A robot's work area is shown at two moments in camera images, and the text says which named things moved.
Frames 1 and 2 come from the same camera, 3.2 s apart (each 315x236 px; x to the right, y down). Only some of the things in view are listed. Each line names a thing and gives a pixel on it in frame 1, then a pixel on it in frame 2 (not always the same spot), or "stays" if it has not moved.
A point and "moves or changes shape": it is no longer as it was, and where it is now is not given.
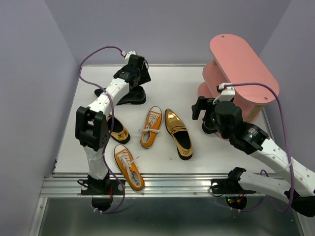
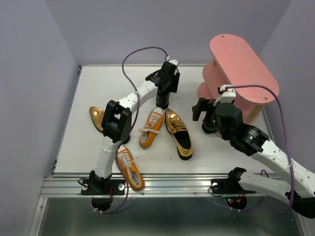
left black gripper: x=145 y=77 to x=175 y=78
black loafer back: x=209 y=126 stays
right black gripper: x=201 y=104 stays
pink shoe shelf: x=235 y=64 stays
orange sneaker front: x=128 y=167 stays
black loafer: x=136 y=95 moves or changes shape
